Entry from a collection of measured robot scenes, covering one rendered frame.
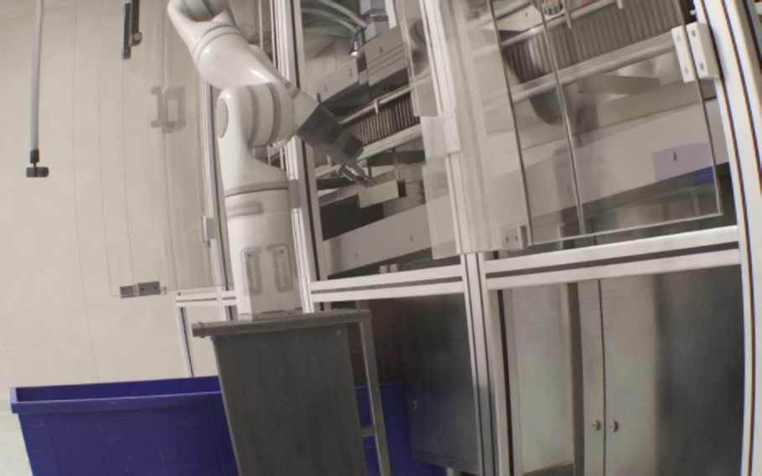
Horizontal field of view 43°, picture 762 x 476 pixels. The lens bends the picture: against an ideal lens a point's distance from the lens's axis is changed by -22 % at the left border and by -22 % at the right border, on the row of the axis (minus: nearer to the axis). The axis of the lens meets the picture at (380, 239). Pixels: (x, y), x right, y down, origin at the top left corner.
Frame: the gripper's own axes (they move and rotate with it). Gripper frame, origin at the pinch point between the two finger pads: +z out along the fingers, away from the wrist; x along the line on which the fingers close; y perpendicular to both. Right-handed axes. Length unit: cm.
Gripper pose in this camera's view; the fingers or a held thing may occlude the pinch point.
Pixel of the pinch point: (370, 186)
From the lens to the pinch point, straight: 226.6
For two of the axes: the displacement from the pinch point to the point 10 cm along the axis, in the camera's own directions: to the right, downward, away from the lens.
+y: 5.7, -7.7, 2.7
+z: 7.6, 6.2, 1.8
